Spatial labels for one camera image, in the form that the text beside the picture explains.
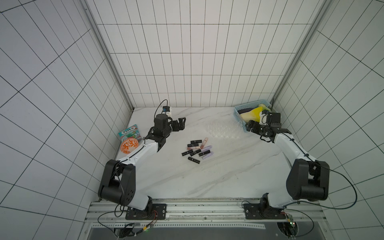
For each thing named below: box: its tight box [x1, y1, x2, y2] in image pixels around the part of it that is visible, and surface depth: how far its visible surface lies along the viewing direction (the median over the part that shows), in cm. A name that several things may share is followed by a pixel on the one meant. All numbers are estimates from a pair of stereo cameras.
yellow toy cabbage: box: [240, 103, 271, 123], surface depth 109 cm
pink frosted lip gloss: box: [186, 146, 201, 150], surface depth 97 cm
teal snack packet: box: [118, 124, 142, 144], surface depth 103 cm
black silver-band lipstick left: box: [181, 149, 194, 157], surface depth 94 cm
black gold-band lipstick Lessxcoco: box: [198, 149, 211, 157], surface depth 94 cm
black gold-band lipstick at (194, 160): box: [187, 156, 201, 164], surface depth 92 cm
